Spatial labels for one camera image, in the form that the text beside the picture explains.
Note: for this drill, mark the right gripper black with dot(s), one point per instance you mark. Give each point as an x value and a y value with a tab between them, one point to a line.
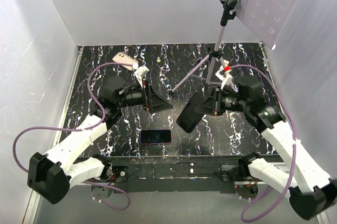
212	105

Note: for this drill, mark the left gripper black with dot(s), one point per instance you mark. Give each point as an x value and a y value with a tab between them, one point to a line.
155	104

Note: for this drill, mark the black smartphone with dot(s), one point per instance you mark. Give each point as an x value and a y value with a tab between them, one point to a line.
155	137
188	118

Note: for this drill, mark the pink phone case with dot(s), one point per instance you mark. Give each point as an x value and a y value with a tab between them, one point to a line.
125	61

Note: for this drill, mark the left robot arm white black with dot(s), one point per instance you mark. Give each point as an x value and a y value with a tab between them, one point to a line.
55	172

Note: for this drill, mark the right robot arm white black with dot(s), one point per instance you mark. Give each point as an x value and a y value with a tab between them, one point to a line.
309	189

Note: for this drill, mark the tripod stand silver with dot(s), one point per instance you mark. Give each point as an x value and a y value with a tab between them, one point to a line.
213	54

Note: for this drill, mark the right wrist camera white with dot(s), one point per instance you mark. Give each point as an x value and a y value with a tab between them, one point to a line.
224	75

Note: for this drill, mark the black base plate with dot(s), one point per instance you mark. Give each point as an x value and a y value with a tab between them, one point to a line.
178	173

